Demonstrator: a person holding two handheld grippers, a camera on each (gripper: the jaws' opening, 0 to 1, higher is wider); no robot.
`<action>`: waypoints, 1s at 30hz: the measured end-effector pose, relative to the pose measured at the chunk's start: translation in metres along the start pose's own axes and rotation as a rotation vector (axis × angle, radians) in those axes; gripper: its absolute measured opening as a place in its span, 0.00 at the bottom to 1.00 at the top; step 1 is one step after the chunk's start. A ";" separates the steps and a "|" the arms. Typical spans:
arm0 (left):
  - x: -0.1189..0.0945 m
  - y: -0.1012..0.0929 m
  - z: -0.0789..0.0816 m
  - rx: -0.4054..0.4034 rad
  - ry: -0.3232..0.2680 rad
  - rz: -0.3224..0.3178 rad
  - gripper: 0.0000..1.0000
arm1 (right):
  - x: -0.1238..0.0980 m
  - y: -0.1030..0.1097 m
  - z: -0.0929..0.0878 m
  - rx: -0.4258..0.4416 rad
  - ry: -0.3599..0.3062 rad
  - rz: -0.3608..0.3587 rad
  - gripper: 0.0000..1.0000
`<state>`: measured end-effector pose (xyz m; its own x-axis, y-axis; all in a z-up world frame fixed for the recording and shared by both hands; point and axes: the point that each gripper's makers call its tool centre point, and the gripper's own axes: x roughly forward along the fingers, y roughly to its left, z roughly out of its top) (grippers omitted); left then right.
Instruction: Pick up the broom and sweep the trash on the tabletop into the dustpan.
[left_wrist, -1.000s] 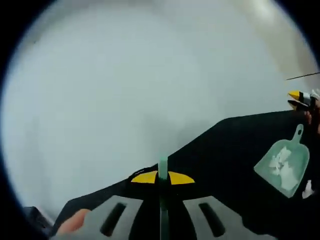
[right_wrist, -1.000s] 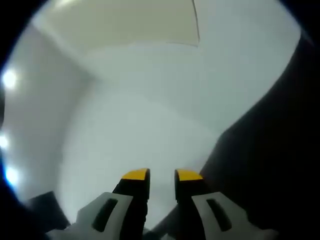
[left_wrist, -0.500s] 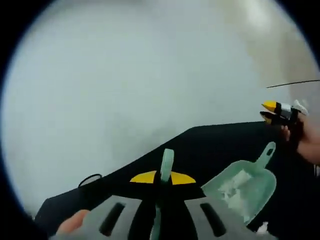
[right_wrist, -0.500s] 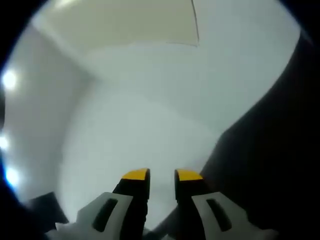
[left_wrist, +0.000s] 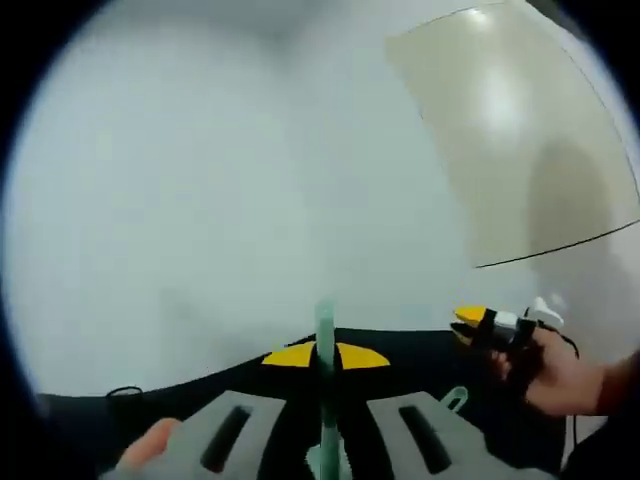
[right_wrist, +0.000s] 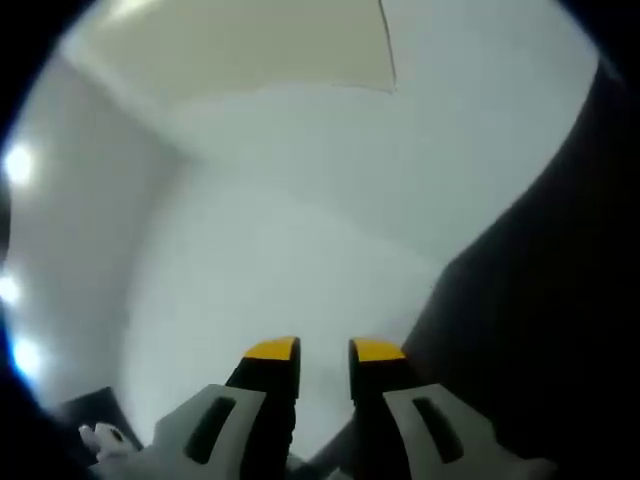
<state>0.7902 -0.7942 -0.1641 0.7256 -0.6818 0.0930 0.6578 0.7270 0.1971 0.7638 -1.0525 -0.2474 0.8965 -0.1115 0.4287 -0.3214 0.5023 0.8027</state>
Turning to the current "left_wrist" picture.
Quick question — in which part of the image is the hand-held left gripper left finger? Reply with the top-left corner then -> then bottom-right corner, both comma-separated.
99,341 -> 325,480

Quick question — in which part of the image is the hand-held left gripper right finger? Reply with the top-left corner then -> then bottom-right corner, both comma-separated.
334,342 -> 547,480

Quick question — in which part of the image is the green plastic dustpan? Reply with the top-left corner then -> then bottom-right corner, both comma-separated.
438,385 -> 470,412

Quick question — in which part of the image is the green plastic broom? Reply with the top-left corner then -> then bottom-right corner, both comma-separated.
305,298 -> 351,480

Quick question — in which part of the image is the black round tabletop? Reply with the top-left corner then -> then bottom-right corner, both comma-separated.
34,327 -> 574,480

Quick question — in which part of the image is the person's left hand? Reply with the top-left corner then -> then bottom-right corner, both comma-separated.
119,417 -> 183,470

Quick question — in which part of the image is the person's right hand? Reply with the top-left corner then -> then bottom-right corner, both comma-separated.
491,330 -> 605,417

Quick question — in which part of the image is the black mesh cup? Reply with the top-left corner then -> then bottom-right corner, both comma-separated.
105,384 -> 145,400

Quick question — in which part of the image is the beige panel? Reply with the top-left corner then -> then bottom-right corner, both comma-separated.
384,0 -> 640,269

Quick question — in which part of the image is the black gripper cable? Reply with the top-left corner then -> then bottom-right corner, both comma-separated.
559,332 -> 584,449

